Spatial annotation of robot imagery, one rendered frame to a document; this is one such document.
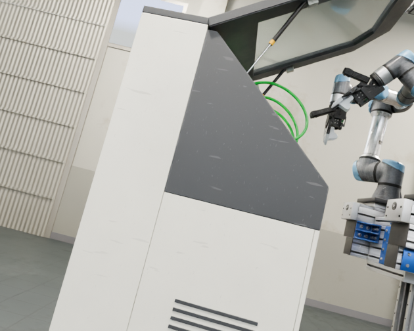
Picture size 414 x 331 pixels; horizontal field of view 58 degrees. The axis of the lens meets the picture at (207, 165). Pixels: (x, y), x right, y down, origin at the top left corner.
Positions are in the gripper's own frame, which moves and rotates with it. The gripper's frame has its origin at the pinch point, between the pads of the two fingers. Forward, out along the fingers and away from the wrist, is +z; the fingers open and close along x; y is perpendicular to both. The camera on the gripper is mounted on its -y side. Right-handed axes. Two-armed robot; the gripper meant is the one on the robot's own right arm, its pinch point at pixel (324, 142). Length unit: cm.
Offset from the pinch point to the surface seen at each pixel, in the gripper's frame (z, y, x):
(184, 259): 66, -47, -47
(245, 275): 66, -25, -47
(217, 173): 32, -43, -47
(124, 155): 34, -79, -47
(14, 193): 82, -299, 239
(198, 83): 0, -59, -47
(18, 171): 56, -302, 238
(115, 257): 71, -72, -47
